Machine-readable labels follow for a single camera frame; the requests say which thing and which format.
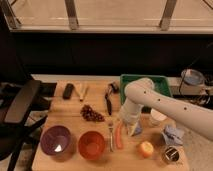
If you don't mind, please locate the metal tin can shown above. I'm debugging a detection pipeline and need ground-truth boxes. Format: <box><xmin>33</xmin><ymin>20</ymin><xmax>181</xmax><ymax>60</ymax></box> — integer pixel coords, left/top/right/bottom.
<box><xmin>162</xmin><ymin>146</ymin><xmax>180</xmax><ymax>164</ymax></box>

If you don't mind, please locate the white paper cup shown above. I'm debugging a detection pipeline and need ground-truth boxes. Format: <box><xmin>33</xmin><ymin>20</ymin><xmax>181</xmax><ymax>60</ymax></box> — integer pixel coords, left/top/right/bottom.
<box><xmin>149</xmin><ymin>109</ymin><xmax>166</xmax><ymax>126</ymax></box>

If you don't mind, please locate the orange bowl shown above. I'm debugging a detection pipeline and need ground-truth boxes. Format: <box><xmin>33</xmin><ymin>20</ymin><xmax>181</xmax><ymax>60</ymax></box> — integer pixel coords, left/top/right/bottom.
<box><xmin>78</xmin><ymin>131</ymin><xmax>106</xmax><ymax>160</ymax></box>

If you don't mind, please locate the purple bowl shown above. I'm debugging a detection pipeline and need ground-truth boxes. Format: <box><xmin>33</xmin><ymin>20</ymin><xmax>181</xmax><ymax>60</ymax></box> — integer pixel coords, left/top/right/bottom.
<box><xmin>40</xmin><ymin>125</ymin><xmax>71</xmax><ymax>156</ymax></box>

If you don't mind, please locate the dark grape bunch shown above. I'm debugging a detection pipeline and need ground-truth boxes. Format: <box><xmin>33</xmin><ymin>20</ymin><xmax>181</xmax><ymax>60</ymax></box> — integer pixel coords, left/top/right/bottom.
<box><xmin>80</xmin><ymin>105</ymin><xmax>105</xmax><ymax>122</ymax></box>

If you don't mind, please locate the black rectangular block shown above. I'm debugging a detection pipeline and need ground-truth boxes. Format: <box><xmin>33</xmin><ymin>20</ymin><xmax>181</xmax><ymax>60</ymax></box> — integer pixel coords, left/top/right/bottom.
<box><xmin>62</xmin><ymin>83</ymin><xmax>74</xmax><ymax>99</ymax></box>

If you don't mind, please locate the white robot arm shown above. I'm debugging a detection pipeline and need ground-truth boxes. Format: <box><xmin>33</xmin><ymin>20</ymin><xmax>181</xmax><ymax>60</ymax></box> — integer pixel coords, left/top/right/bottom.
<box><xmin>120</xmin><ymin>78</ymin><xmax>213</xmax><ymax>141</ymax></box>

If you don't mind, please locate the orange red pepper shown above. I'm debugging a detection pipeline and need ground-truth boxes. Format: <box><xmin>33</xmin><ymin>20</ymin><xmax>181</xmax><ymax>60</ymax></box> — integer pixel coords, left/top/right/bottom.
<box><xmin>115</xmin><ymin>122</ymin><xmax>123</xmax><ymax>149</ymax></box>

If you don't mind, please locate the green plastic tray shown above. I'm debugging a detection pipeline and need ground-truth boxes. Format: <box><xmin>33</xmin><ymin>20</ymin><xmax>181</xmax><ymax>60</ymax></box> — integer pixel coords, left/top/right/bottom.
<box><xmin>120</xmin><ymin>74</ymin><xmax>172</xmax><ymax>103</ymax></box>

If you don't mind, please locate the metal fork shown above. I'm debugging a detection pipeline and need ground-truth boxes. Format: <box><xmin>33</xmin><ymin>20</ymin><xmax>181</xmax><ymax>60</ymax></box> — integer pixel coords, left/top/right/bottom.
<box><xmin>108</xmin><ymin>122</ymin><xmax>114</xmax><ymax>152</ymax></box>

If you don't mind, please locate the grey round base plate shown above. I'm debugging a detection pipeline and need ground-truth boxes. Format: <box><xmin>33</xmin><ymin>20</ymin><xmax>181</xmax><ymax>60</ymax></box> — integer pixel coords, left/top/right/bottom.
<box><xmin>181</xmin><ymin>69</ymin><xmax>205</xmax><ymax>86</ymax></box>

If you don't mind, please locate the crumpled blue cloth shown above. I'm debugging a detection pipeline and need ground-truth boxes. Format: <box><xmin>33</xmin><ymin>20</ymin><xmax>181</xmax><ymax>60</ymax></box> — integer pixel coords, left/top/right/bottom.
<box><xmin>162</xmin><ymin>125</ymin><xmax>184</xmax><ymax>146</ymax></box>

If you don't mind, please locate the blue sponge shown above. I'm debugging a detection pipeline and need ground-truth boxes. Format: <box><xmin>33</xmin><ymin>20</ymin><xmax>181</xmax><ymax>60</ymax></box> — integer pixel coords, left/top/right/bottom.
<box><xmin>135</xmin><ymin>121</ymin><xmax>143</xmax><ymax>135</ymax></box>

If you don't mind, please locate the yellow red apple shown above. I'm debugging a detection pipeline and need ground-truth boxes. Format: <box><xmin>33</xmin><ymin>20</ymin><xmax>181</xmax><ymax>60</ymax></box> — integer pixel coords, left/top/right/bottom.
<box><xmin>139</xmin><ymin>141</ymin><xmax>154</xmax><ymax>158</ymax></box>

